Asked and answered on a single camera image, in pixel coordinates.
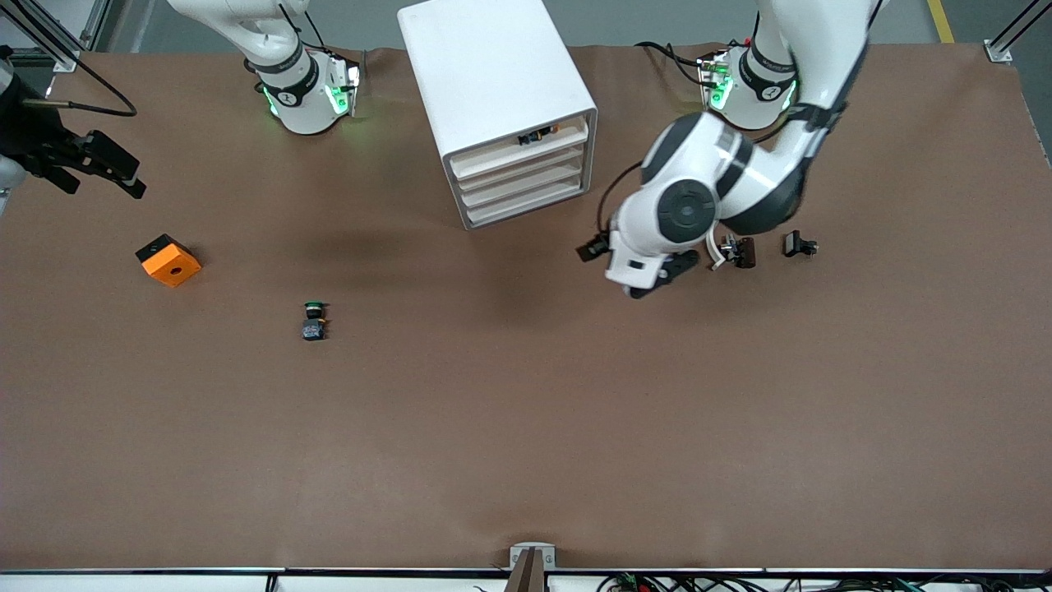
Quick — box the white plastic drawer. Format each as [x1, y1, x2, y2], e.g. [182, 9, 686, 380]
[459, 163, 591, 212]
[454, 146, 589, 196]
[463, 179, 593, 229]
[448, 115, 591, 179]

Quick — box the orange black button box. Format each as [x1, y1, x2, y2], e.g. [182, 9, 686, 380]
[135, 234, 202, 289]

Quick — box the white drawer cabinet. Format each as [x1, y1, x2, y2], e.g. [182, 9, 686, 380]
[398, 0, 598, 231]

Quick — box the brown paper table cover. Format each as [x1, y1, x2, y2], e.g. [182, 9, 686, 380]
[0, 43, 1052, 573]

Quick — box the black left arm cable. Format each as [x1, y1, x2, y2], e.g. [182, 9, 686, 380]
[595, 160, 652, 241]

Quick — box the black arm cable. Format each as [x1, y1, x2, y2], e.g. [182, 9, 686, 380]
[23, 56, 138, 118]
[595, 160, 652, 241]

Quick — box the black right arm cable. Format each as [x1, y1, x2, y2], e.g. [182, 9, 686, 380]
[23, 56, 138, 118]

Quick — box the aluminium frame profile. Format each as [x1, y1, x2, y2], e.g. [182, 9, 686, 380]
[0, 0, 113, 75]
[985, 0, 1052, 64]

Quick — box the black base cable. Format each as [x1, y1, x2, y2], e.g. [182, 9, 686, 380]
[635, 39, 709, 86]

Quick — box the brown upright post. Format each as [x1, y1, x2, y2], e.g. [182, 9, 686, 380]
[505, 549, 548, 592]

